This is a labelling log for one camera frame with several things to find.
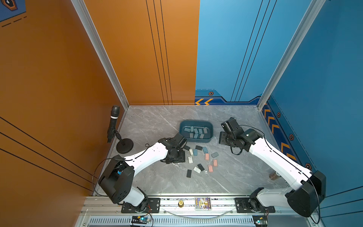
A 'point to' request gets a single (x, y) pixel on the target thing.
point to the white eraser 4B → (190, 160)
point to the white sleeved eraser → (191, 152)
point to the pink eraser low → (210, 168)
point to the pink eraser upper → (207, 156)
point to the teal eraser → (192, 129)
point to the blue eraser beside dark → (205, 150)
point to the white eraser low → (197, 170)
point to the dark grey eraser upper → (186, 147)
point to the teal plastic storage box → (196, 131)
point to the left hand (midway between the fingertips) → (181, 158)
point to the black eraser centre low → (201, 167)
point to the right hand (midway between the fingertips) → (222, 138)
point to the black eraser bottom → (189, 173)
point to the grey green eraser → (191, 135)
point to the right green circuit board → (260, 220)
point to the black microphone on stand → (112, 131)
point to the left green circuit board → (139, 219)
